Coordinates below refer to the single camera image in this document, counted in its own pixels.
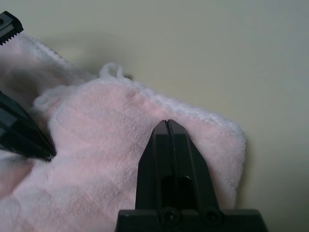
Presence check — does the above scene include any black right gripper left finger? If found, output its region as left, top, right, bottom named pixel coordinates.
left=134, top=119, right=178, bottom=211

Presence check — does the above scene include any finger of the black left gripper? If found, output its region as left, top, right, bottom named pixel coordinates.
left=0, top=90, right=57, bottom=161
left=0, top=11, right=24, bottom=46

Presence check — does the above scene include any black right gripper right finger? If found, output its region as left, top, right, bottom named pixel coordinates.
left=168, top=118, right=222, bottom=211

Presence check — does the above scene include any pink towel with embroidery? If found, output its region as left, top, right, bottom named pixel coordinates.
left=0, top=32, right=247, bottom=232

